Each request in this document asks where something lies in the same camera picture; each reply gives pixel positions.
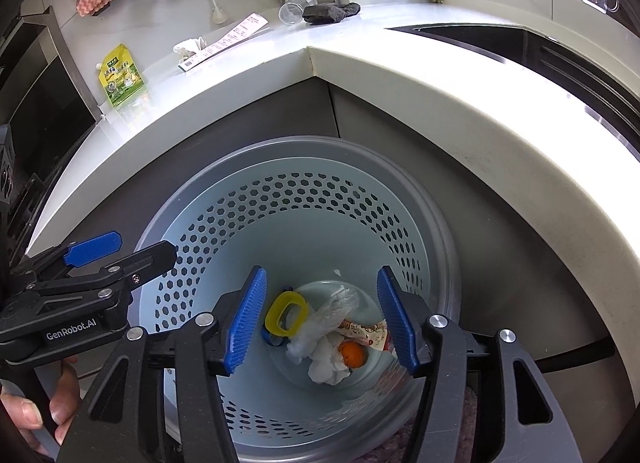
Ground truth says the clear plastic bag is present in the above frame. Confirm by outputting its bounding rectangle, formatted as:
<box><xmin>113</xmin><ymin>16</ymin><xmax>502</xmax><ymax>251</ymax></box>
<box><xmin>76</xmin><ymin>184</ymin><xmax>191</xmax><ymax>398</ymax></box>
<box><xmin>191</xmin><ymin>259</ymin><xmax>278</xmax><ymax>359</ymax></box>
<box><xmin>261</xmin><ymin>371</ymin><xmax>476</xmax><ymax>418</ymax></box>
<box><xmin>286</xmin><ymin>287</ymin><xmax>362</xmax><ymax>363</ymax></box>

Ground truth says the grey perforated trash bin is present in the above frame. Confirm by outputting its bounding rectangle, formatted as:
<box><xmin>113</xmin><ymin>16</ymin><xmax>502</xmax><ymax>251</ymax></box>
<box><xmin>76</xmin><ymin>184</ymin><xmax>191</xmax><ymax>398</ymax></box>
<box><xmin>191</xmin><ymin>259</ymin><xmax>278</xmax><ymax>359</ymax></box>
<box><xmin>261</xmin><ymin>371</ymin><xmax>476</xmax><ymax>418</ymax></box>
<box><xmin>127</xmin><ymin>136</ymin><xmax>463</xmax><ymax>463</ymax></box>

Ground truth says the clear plastic cup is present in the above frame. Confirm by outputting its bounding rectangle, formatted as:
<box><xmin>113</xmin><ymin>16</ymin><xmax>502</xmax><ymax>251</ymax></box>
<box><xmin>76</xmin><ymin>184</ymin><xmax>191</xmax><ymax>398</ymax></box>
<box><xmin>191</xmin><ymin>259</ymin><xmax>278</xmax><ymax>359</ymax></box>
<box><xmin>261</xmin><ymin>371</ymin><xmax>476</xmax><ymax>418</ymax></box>
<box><xmin>278</xmin><ymin>0</ymin><xmax>318</xmax><ymax>25</ymax></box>

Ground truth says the purple fuzzy mat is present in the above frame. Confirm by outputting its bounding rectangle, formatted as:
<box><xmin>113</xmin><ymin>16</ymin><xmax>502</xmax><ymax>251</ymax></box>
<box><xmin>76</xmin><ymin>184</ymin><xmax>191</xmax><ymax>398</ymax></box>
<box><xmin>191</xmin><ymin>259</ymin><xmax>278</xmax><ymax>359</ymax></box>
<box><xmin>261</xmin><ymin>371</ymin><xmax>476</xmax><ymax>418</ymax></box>
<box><xmin>370</xmin><ymin>383</ymin><xmax>486</xmax><ymax>463</ymax></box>

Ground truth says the person's left hand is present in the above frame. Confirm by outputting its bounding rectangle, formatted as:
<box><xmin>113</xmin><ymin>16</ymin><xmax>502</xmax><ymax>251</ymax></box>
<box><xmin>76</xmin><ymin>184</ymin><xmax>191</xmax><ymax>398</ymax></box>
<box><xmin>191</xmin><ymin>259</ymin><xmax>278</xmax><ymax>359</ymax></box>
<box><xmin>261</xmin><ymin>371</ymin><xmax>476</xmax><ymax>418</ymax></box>
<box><xmin>0</xmin><ymin>353</ymin><xmax>82</xmax><ymax>460</ymax></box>

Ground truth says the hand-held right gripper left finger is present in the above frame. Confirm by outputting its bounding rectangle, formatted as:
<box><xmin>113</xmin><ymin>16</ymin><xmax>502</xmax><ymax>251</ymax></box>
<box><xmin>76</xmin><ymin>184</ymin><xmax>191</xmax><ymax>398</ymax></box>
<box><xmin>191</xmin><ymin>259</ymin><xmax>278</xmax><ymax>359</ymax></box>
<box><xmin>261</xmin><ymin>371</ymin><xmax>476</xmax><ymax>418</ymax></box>
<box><xmin>59</xmin><ymin>265</ymin><xmax>268</xmax><ymax>463</ymax></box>

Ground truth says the small orange fruit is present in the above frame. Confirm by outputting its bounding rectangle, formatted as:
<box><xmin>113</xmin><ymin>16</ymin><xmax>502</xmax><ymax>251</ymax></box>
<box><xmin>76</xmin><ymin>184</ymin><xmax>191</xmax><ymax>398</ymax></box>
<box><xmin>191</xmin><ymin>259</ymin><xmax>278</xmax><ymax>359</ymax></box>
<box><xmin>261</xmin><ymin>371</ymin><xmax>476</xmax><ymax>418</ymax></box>
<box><xmin>339</xmin><ymin>340</ymin><xmax>369</xmax><ymax>370</ymax></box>

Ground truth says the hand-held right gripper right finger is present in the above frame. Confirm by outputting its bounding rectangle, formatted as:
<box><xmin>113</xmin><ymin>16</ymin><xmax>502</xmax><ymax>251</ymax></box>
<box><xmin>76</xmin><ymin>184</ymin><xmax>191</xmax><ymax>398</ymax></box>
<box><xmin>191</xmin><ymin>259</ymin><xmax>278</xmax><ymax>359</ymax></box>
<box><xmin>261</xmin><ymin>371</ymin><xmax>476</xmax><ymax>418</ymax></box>
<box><xmin>376</xmin><ymin>265</ymin><xmax>583</xmax><ymax>463</ymax></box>

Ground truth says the long printed paper receipt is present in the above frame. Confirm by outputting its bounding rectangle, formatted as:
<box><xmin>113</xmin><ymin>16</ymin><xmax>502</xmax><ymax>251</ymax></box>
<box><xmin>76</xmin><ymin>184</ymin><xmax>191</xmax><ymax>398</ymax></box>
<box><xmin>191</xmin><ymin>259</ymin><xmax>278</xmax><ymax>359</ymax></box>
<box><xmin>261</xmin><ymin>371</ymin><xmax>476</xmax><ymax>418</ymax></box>
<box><xmin>178</xmin><ymin>14</ymin><xmax>267</xmax><ymax>72</ymax></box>

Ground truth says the crumpled white paper ball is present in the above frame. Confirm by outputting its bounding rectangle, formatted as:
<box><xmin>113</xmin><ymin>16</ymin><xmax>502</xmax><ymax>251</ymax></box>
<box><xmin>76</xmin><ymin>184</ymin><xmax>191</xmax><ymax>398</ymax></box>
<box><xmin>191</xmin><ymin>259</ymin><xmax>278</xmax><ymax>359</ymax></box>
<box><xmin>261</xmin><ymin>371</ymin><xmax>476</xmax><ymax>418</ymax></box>
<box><xmin>173</xmin><ymin>36</ymin><xmax>215</xmax><ymax>61</ymax></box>

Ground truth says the yellow plastic ring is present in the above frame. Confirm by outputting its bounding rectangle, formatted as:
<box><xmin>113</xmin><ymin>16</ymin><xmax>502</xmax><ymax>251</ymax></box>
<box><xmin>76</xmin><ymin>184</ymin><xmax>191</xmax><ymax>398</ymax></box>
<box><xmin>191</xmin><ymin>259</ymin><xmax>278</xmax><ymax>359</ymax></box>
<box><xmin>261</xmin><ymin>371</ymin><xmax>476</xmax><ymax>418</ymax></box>
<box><xmin>264</xmin><ymin>291</ymin><xmax>309</xmax><ymax>339</ymax></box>

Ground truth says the yellow seasoning pouch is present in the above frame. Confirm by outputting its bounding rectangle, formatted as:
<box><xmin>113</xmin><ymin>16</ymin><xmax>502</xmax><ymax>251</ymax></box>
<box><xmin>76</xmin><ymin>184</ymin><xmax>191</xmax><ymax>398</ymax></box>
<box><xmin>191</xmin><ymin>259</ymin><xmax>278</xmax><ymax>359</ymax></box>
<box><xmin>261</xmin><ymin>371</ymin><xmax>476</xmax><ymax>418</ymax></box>
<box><xmin>96</xmin><ymin>43</ymin><xmax>150</xmax><ymax>109</ymax></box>

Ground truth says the white tissue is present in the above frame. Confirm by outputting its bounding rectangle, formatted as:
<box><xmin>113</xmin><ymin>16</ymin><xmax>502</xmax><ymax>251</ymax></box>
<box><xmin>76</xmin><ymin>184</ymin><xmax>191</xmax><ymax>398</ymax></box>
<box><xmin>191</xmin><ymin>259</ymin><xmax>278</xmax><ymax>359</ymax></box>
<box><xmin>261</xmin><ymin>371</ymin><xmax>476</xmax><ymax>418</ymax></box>
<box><xmin>306</xmin><ymin>334</ymin><xmax>357</xmax><ymax>385</ymax></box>

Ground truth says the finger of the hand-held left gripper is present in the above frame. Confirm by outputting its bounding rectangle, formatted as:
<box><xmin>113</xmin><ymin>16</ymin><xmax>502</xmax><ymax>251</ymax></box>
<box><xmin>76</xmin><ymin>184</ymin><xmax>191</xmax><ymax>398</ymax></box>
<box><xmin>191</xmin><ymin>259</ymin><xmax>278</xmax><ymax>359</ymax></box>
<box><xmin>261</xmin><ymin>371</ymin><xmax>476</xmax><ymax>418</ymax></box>
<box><xmin>10</xmin><ymin>230</ymin><xmax>123</xmax><ymax>289</ymax></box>
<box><xmin>27</xmin><ymin>240</ymin><xmax>178</xmax><ymax>305</ymax></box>

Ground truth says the black gas stove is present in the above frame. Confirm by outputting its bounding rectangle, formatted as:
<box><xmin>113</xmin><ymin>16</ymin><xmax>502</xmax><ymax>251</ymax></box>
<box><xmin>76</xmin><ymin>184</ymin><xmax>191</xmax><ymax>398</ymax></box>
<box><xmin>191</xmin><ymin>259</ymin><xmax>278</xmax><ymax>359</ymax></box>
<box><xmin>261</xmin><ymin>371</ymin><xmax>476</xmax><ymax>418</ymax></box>
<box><xmin>0</xmin><ymin>126</ymin><xmax>56</xmax><ymax>264</ymax></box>

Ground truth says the printed snack wrapper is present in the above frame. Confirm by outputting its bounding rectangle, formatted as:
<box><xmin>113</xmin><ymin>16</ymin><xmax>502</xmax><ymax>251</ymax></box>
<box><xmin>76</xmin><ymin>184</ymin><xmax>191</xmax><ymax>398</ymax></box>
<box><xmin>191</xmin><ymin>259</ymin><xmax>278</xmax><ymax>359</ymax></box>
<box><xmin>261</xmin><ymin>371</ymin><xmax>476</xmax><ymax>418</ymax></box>
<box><xmin>336</xmin><ymin>319</ymin><xmax>401</xmax><ymax>355</ymax></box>

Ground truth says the black cloth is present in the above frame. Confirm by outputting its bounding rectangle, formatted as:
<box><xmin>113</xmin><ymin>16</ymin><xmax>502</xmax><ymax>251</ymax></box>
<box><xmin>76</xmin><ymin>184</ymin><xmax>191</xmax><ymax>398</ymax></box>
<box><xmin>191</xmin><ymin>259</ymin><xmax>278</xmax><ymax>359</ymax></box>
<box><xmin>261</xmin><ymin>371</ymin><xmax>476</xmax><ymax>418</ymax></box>
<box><xmin>302</xmin><ymin>2</ymin><xmax>362</xmax><ymax>25</ymax></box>

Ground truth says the black kitchen sink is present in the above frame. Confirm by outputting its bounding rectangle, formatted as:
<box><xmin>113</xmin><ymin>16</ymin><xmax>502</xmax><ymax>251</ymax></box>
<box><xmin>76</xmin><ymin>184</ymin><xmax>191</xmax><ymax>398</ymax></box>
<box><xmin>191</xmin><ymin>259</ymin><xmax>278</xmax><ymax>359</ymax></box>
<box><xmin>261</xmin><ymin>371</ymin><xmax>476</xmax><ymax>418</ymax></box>
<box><xmin>387</xmin><ymin>22</ymin><xmax>640</xmax><ymax>144</ymax></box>

